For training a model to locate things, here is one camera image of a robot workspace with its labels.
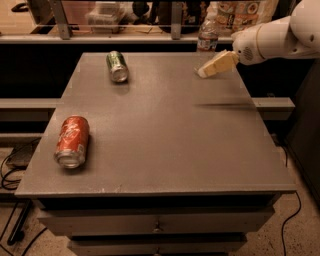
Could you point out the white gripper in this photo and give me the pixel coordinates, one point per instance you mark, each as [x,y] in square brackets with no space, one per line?
[246,48]

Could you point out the clear plastic water bottle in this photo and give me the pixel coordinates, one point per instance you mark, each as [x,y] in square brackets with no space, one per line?
[207,36]

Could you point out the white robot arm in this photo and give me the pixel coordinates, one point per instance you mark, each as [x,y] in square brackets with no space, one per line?
[293,37]

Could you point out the green soda can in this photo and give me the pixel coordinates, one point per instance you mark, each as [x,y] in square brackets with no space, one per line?
[117,67]

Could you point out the red coke can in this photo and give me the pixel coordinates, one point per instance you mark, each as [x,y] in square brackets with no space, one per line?
[72,142]

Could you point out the colourful snack bag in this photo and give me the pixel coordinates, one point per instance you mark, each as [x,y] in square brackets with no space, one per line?
[234,16]

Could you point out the grey drawer cabinet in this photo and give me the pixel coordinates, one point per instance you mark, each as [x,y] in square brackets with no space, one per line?
[167,141]

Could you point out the clear plastic container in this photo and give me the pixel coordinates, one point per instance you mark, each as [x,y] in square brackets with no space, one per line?
[105,17]

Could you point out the grey metal railing shelf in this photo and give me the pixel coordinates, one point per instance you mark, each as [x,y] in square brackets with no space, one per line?
[64,22]

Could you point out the upper grey drawer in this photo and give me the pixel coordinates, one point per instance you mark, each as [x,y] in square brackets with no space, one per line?
[99,223]

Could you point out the grey drawer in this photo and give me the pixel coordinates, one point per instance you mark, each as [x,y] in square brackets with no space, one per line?
[157,245]
[99,223]

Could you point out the black power adapter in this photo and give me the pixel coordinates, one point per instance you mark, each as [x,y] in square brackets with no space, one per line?
[20,156]

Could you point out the lower grey drawer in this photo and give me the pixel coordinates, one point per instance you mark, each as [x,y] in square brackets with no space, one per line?
[157,245]

